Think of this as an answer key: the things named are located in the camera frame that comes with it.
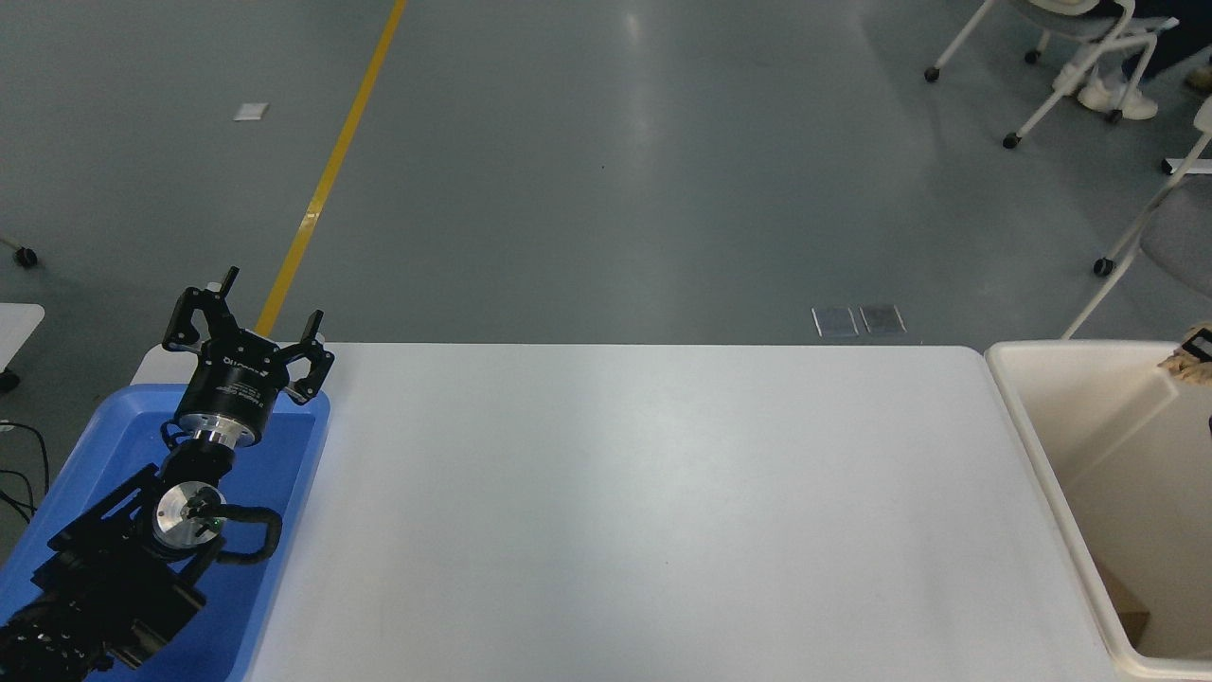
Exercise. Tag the blue plastic tray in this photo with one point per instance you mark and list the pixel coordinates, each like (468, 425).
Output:
(284, 455)

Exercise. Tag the tan paper ball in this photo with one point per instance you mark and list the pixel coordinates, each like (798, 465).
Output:
(1191, 369)

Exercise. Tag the metal floor plate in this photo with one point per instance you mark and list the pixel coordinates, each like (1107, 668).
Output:
(882, 319)
(835, 322)

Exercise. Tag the white rolling chair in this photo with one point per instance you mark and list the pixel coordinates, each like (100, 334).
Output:
(1060, 19)

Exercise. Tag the white paper scrap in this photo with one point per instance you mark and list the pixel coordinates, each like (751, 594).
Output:
(249, 111)

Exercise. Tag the chair leg with black caster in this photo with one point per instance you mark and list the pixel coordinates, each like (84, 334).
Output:
(25, 256)

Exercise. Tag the large pale bin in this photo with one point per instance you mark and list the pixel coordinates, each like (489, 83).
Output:
(1136, 474)

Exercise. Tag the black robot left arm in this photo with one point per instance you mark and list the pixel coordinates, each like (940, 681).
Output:
(114, 578)

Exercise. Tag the small white side table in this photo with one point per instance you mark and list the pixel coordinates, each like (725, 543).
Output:
(17, 327)

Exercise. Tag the white chair with grey seat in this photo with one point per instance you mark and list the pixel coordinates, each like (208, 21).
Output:
(1184, 237)

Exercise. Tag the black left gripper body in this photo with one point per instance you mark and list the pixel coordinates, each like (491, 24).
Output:
(232, 384)

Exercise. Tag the person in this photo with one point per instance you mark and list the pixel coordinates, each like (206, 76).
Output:
(1122, 99)

